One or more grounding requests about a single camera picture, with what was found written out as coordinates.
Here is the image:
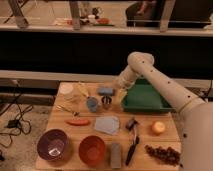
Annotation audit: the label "blue sponge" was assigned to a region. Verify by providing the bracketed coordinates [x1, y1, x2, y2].
[97, 87, 114, 96]

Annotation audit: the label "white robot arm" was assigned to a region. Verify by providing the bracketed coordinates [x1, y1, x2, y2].
[116, 52, 213, 171]

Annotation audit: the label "green plastic tray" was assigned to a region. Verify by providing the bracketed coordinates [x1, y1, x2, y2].
[121, 79, 173, 113]

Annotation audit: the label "blue cup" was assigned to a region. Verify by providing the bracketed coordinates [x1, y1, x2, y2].
[86, 97, 98, 112]

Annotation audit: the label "blue grey cloth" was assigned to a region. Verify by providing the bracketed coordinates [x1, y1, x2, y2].
[94, 116, 120, 135]

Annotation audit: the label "yellow banana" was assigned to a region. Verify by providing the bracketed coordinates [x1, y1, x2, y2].
[77, 83, 90, 98]

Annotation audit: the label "yellow apple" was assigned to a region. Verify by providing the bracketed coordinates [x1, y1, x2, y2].
[151, 121, 166, 135]

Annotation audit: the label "grey rectangular block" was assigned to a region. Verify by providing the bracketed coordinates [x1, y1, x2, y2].
[110, 143, 121, 169]

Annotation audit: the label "clear plastic container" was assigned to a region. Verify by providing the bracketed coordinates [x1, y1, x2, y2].
[59, 83, 74, 100]

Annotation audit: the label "orange bowl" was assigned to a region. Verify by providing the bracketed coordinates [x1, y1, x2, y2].
[78, 135, 106, 167]

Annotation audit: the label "bunch of dark grapes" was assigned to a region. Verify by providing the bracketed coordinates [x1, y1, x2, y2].
[145, 145, 180, 166]

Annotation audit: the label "purple bowl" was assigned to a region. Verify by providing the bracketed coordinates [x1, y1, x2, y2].
[37, 129, 69, 161]

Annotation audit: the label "black handled brush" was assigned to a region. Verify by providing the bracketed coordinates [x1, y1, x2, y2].
[125, 118, 140, 166]

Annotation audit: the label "black power cables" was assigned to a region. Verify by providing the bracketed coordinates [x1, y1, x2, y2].
[0, 81, 34, 162]

